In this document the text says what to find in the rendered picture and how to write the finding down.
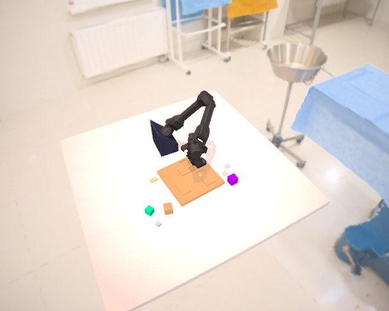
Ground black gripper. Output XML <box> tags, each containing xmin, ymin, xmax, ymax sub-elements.
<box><xmin>181</xmin><ymin>143</ymin><xmax>207</xmax><ymax>168</ymax></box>

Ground small green cube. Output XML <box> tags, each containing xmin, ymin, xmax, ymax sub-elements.
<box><xmin>145</xmin><ymin>205</ymin><xmax>155</xmax><ymax>216</ymax></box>

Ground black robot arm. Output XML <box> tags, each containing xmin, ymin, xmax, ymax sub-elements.
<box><xmin>159</xmin><ymin>91</ymin><xmax>216</xmax><ymax>159</ymax></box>

